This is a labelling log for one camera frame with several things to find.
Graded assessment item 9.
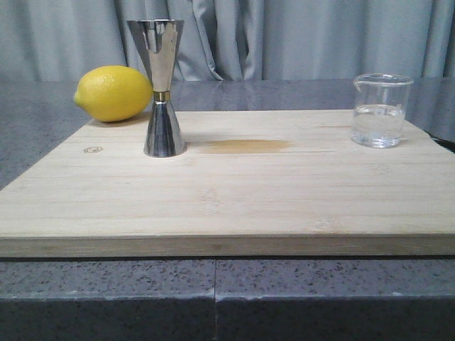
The steel double jigger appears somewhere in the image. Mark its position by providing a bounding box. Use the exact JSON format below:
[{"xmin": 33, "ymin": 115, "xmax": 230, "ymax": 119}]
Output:
[{"xmin": 127, "ymin": 19, "xmax": 186, "ymax": 158}]

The clear glass beaker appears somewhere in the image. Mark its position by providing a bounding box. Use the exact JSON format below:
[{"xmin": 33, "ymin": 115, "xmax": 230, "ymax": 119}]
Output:
[{"xmin": 351, "ymin": 74, "xmax": 414, "ymax": 148}]

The wooden cutting board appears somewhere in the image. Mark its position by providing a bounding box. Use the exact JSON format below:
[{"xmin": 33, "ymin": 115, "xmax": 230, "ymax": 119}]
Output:
[{"xmin": 1, "ymin": 110, "xmax": 454, "ymax": 257}]

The yellow lemon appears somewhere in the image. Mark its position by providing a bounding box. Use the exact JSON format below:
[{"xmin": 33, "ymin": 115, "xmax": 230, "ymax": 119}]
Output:
[{"xmin": 74, "ymin": 65, "xmax": 153, "ymax": 122}]

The grey curtain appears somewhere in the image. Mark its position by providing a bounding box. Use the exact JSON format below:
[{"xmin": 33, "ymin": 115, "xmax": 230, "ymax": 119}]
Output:
[{"xmin": 1, "ymin": 1, "xmax": 454, "ymax": 82}]

